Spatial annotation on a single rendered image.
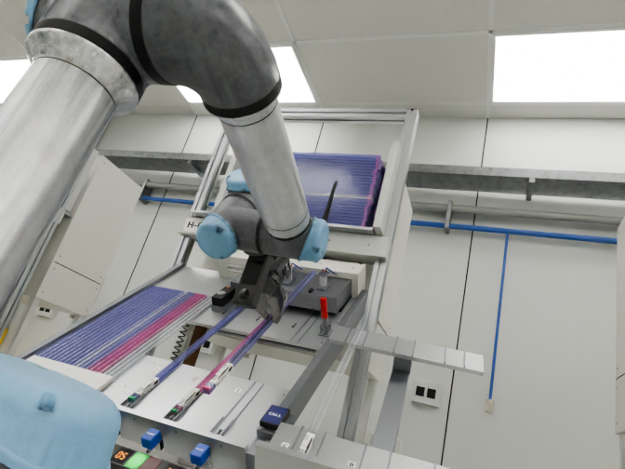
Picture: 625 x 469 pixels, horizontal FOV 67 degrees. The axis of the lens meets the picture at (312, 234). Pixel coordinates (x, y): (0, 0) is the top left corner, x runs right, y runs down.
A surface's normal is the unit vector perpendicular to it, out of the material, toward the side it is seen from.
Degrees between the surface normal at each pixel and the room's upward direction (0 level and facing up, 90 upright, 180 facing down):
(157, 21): 129
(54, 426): 88
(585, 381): 90
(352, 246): 90
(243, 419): 43
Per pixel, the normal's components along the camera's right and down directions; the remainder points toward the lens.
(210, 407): -0.03, -0.95
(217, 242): -0.31, 0.54
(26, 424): 0.46, -0.27
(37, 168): 0.79, -0.07
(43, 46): -0.36, 0.26
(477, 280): -0.29, -0.43
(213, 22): 0.43, 0.10
